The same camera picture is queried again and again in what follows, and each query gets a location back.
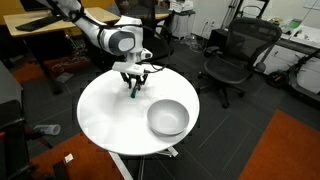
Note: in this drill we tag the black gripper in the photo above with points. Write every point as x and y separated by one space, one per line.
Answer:
140 79

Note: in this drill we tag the teal marker pen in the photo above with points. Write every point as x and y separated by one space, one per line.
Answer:
133 93

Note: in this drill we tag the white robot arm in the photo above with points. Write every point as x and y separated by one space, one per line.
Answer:
123 41

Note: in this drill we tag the white bowl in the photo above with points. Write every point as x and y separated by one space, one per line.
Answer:
168 117

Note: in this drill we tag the round white table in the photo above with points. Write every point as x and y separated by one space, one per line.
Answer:
114 121

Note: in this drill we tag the wooden desk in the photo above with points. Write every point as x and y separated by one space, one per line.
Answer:
12 21

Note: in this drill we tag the white printer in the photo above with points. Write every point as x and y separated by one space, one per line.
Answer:
180 5

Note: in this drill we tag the clear plastic bottle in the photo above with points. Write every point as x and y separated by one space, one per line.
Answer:
53 129

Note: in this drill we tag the white paper scrap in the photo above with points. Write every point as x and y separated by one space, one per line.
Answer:
68 158

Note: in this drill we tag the black keyboard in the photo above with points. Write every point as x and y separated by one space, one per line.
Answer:
37 24

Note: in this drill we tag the black mesh office chair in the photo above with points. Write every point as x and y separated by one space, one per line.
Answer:
231 65

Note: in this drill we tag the black electric scooter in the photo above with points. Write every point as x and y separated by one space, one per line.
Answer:
280 78

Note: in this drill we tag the white side desk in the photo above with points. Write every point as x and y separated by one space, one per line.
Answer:
296 41

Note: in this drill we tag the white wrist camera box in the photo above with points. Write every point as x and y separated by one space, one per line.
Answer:
129 68

